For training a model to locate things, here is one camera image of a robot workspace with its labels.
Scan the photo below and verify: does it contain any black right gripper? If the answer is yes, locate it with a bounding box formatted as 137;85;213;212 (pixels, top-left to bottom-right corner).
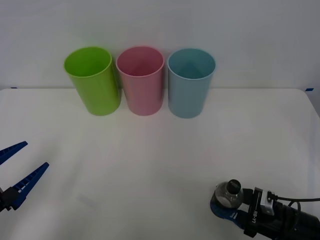
208;186;298;239

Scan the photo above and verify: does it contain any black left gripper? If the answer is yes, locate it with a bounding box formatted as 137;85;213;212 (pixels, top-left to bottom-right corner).
0;140;50;214

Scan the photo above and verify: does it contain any pale blue plastic bin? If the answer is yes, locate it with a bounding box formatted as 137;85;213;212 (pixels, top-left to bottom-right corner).
166;47;217;119

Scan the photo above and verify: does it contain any small clear bottle black cap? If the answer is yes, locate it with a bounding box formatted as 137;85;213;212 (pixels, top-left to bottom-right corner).
214;178;244;211

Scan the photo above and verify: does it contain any yellow-green plastic bin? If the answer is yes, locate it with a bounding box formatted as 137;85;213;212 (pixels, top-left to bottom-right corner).
63;46;123;117

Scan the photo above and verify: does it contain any pink plastic bin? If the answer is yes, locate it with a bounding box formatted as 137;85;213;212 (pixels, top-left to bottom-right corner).
115;45;165;117

